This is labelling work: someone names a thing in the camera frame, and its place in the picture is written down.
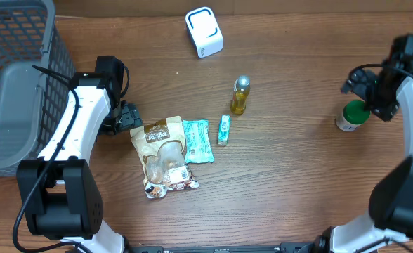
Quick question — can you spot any green lid white jar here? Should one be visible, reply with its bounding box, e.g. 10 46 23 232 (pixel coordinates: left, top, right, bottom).
335 100 371 132

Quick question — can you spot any brown snack packet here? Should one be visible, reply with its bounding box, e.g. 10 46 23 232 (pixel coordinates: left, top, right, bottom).
130 116 199 199

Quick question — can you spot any teal Kleenex tissue pack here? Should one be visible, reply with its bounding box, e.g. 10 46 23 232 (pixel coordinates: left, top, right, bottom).
217 115 231 145

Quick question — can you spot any clear yellow liquid bottle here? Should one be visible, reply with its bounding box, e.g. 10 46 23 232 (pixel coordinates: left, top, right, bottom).
230 75 251 115

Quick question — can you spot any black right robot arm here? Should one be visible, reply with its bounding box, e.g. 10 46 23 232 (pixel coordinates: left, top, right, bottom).
300 34 413 253

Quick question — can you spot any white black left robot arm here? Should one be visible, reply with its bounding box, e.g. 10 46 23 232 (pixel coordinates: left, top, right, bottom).
12 56 143 252

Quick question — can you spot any white barcode scanner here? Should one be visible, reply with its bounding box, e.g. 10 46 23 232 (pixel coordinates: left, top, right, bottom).
185 6 224 58

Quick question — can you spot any grey plastic mesh basket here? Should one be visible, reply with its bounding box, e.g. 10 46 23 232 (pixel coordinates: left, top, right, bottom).
0 0 76 176

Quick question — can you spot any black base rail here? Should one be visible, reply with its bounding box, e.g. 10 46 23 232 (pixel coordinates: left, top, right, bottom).
126 242 313 253

